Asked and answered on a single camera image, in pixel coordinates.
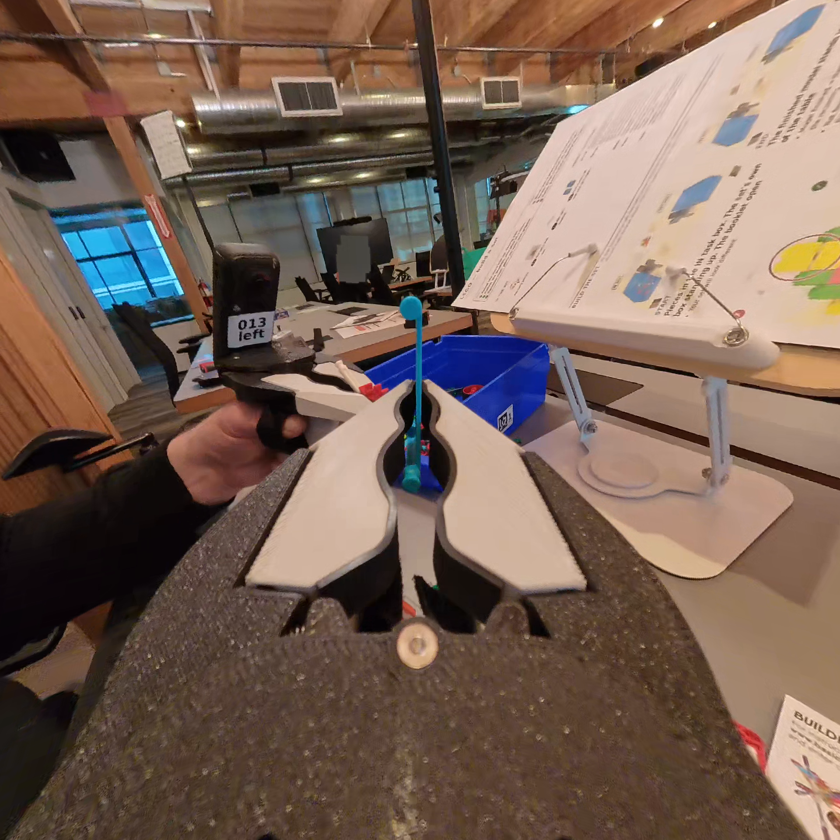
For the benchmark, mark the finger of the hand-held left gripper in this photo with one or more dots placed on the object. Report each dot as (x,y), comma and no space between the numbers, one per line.
(321,400)
(341,374)

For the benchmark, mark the wooden column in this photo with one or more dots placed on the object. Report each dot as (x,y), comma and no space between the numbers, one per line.
(39,394)

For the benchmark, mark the person's left forearm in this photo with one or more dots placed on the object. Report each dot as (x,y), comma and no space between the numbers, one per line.
(98,544)

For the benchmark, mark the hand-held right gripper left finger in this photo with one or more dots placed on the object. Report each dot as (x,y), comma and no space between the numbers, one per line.
(321,525)

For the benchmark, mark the white wall sign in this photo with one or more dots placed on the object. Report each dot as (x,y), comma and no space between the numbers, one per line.
(166,144)

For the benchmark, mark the printed instruction leaflet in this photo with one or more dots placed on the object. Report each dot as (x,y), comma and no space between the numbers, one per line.
(807,768)

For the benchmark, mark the black wall speaker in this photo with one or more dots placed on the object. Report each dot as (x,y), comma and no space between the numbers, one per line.
(39,157)

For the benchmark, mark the silver ventilation duct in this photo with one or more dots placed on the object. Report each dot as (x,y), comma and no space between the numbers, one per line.
(394,105)

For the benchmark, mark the person's left hand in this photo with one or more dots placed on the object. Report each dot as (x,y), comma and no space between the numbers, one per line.
(216,453)

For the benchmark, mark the black wall monitor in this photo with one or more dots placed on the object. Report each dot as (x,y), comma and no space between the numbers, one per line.
(328,243)

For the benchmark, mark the red wall sign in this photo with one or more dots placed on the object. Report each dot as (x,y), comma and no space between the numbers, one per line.
(157,216)

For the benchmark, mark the blue parts bin with tag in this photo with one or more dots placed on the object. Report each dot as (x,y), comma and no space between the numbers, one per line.
(485,367)

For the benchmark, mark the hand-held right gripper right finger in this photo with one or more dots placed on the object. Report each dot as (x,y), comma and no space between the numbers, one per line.
(512,525)

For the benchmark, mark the instruction sheet board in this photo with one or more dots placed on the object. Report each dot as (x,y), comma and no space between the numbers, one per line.
(656,164)

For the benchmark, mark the teal toy rod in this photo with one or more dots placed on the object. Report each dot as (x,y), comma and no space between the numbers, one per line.
(418,394)

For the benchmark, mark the white stand base board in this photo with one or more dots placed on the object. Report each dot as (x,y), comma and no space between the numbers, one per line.
(689,531)

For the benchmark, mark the black pole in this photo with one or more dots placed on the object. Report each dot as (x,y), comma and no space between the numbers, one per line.
(436,131)

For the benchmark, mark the papers on neighbouring table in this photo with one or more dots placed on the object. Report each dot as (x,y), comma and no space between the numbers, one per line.
(364,323)

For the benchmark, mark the small black box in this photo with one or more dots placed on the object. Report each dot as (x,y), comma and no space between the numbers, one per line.
(417,319)

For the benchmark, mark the neighbouring grey table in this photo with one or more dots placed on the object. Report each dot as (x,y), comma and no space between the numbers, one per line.
(315,318)

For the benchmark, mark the white air vent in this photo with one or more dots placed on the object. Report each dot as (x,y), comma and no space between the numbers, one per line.
(501,92)
(306,96)

